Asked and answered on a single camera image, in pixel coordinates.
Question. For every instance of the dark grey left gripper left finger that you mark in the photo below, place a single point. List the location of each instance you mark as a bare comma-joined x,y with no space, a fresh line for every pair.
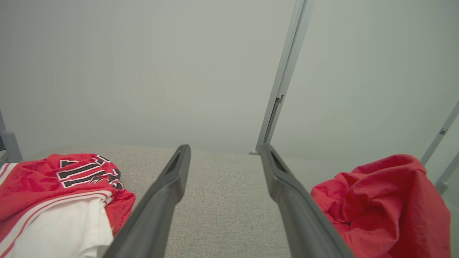
150,222

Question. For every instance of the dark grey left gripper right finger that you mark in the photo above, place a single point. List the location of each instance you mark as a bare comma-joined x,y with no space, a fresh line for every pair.
304,229

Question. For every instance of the red shorts white waistband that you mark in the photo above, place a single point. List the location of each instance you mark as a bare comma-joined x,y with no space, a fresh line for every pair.
387,208

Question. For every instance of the red basketball jersey white sleeves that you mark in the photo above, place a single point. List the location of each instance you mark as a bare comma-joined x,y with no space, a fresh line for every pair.
32,190

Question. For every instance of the grey metal cart leg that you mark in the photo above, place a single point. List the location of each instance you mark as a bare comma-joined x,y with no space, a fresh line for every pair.
10,147

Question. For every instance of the thin grey frame bar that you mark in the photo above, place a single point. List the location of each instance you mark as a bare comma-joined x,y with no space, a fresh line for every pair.
439,136
446,175

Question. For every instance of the grey partition post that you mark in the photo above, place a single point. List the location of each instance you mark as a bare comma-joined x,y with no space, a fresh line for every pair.
285,79

